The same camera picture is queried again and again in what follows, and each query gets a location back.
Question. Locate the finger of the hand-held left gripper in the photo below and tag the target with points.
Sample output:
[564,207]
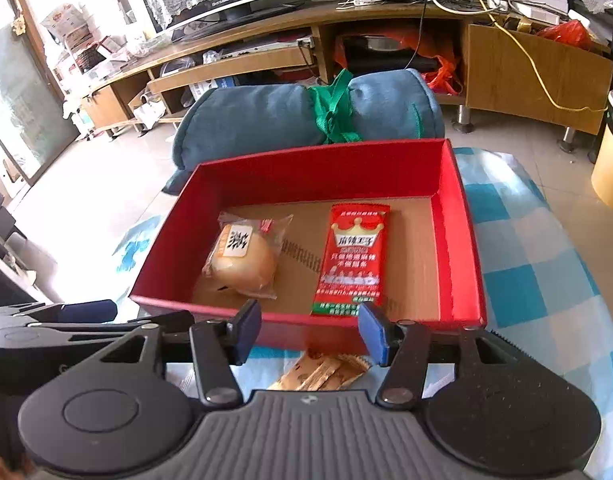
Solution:
[86,334]
[86,310]

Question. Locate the yellow trash bin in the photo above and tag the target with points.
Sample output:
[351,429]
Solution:
[608,170]

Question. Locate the wooden TV stand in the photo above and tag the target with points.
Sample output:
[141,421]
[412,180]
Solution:
[511,70]

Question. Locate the blue rolled blanket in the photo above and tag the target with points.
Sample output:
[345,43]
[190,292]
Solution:
[266,115]

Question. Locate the black pot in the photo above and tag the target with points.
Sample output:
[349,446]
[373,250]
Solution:
[386,60]

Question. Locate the brown snack packet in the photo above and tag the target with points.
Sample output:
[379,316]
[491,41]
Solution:
[321,375]

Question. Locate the red plastic bag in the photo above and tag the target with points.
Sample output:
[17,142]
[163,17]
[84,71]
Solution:
[568,35]

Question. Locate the red cardboard box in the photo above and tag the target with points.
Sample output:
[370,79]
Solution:
[451,240]

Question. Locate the white flat device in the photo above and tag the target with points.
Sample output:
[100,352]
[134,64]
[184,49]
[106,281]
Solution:
[533,12]

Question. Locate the blue checkered tablecloth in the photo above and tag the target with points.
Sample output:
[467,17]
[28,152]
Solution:
[536,270]

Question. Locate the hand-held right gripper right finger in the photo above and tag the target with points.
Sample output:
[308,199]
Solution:
[374,332]

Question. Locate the black television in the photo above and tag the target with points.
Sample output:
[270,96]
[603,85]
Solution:
[236,2]

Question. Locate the blue printed carton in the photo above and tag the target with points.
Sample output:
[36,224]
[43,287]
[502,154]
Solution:
[211,89]

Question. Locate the orange plastic bag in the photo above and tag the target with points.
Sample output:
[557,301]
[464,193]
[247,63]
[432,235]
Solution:
[444,77]

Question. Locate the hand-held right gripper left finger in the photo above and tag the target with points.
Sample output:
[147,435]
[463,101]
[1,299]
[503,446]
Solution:
[246,332]

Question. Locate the bread bun packet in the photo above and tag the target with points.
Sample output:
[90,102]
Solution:
[241,260]

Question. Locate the red snack packet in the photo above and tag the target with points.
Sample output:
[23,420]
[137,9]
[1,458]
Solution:
[351,260]

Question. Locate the white power strip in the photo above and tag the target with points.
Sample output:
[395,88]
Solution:
[361,1]

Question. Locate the silver media player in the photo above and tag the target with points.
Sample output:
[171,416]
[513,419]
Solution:
[266,47]

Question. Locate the dark furniture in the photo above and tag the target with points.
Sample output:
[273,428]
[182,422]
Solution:
[11,250]

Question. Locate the stack of printed boxes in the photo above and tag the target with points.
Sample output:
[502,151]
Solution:
[76,35]

